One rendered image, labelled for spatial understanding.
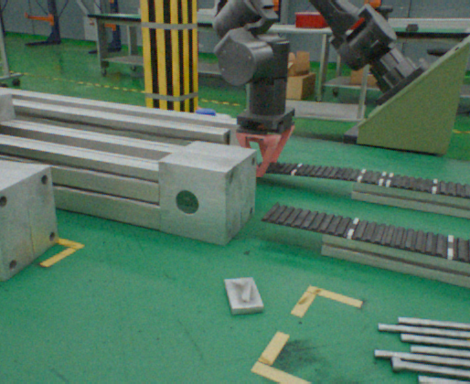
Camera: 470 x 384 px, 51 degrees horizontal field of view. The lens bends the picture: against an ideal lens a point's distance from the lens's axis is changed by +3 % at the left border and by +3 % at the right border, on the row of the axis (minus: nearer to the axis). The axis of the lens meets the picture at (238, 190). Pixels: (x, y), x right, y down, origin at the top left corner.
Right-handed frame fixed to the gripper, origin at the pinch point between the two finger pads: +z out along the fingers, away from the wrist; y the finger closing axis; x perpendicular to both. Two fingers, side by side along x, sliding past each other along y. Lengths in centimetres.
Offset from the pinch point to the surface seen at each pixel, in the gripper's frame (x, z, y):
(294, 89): -130, 68, -475
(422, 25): -7, -1, -515
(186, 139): -12.3, -4.0, 3.8
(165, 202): -4.4, -1.9, 23.9
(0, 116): -37.3, -7.1, 16.0
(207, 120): -11.7, -6.0, -2.4
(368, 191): 16.9, 1.0, 1.2
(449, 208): 27.8, 1.4, 1.9
